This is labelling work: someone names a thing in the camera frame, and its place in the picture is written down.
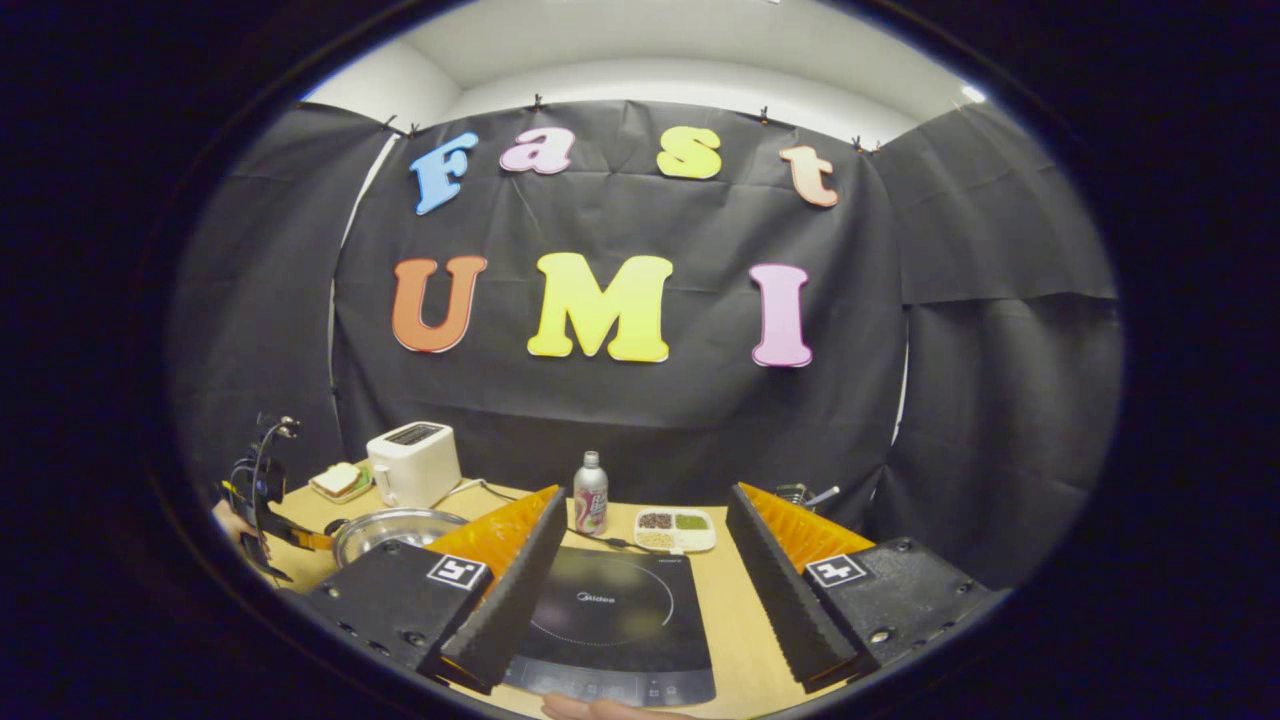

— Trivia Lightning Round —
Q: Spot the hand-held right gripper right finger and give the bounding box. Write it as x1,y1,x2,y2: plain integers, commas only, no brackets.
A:
726,482,1011,694

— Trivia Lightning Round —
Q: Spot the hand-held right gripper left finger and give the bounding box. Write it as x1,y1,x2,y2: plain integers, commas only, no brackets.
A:
305,485,569,696

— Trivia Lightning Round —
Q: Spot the stainless steel pot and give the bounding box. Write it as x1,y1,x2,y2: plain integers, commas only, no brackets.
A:
325,507,471,569

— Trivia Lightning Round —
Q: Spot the black induction cooktop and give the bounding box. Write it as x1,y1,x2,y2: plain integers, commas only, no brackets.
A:
503,545,717,708

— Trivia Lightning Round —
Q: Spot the small green plate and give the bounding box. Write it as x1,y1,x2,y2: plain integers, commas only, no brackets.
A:
308,465,374,504

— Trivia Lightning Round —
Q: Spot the silver drink bottle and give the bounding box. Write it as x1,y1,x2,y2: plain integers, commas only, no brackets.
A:
573,450,609,538

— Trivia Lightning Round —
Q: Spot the white divided bean tray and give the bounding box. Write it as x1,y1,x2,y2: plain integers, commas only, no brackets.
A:
634,507,717,554

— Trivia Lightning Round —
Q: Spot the white toaster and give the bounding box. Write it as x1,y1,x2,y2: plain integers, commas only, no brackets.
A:
366,421,463,509

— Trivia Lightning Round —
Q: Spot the black backdrop cloth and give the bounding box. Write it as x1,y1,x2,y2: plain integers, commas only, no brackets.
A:
170,98,1123,591

